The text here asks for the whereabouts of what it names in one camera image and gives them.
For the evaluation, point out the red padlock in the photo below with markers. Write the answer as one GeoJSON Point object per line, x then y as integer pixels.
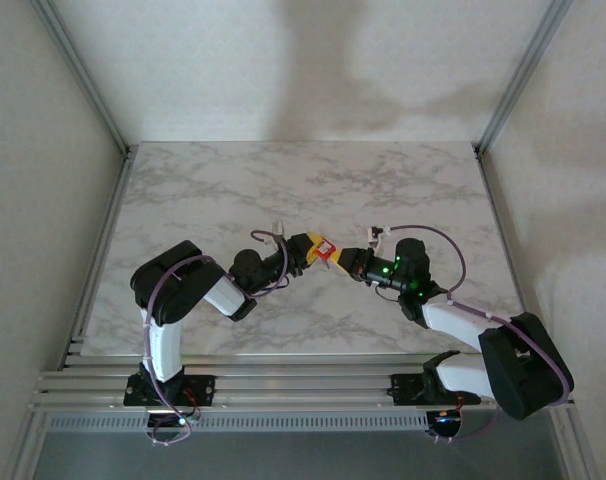
{"type": "Point", "coordinates": [326, 248]}

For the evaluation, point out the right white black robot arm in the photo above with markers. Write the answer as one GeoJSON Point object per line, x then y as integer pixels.
{"type": "Point", "coordinates": [523, 370]}

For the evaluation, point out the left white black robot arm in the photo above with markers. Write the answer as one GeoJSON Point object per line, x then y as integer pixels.
{"type": "Point", "coordinates": [173, 285]}

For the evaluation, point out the aluminium mounting rails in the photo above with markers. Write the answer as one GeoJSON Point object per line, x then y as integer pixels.
{"type": "Point", "coordinates": [303, 385]}

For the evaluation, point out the circuit board with LED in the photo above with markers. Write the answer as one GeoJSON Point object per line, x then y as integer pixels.
{"type": "Point", "coordinates": [443, 420]}
{"type": "Point", "coordinates": [183, 422]}

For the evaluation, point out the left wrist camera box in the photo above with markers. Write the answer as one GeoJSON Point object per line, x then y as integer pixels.
{"type": "Point", "coordinates": [278, 228]}

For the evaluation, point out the aluminium table side rail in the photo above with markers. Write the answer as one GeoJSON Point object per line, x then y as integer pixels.
{"type": "Point", "coordinates": [498, 220]}
{"type": "Point", "coordinates": [110, 220]}

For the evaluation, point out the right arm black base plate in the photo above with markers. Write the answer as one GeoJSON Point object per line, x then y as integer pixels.
{"type": "Point", "coordinates": [403, 392]}

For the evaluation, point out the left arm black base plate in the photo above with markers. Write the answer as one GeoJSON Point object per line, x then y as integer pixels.
{"type": "Point", "coordinates": [205, 387]}

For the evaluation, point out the aluminium frame post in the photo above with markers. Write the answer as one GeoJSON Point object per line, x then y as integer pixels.
{"type": "Point", "coordinates": [523, 70]}
{"type": "Point", "coordinates": [83, 75]}

